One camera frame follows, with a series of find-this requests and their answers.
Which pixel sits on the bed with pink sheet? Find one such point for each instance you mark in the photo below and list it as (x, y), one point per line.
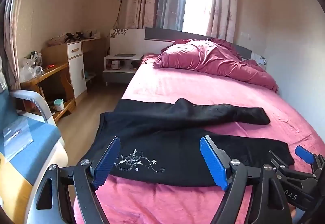
(190, 87)

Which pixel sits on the pink velvet duvet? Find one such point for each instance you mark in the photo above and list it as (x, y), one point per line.
(208, 61)

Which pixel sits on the wooden desk with white cabinet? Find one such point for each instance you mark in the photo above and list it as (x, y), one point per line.
(76, 71)

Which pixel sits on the pink striped side curtain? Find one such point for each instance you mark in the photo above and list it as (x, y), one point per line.
(14, 36)

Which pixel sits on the black items on desk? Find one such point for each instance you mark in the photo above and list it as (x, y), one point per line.
(75, 36)

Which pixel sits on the teal cup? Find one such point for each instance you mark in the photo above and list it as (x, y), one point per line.
(58, 104)

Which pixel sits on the white and grey headboard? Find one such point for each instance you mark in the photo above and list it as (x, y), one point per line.
(157, 35)

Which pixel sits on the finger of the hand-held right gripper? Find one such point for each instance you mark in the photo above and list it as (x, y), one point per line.
(281, 170)
(304, 154)

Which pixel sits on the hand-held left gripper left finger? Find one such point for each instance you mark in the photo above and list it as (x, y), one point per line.
(106, 160)

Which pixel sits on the clear plastic sleeve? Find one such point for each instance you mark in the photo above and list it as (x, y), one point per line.
(17, 135)

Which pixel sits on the low wooden side table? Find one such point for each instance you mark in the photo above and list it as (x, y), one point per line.
(55, 69)

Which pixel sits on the small box in nightstand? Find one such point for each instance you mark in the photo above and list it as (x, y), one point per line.
(115, 64)

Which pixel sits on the clear plastic bags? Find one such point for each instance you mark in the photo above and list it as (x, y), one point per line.
(30, 69)

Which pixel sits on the white nightstand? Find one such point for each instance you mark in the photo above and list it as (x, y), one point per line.
(111, 75)

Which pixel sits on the black embroidered pants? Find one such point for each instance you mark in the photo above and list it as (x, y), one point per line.
(165, 125)

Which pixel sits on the blue and white armchair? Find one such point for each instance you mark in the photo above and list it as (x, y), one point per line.
(35, 153)

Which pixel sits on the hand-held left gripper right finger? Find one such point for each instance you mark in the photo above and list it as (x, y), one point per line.
(213, 160)

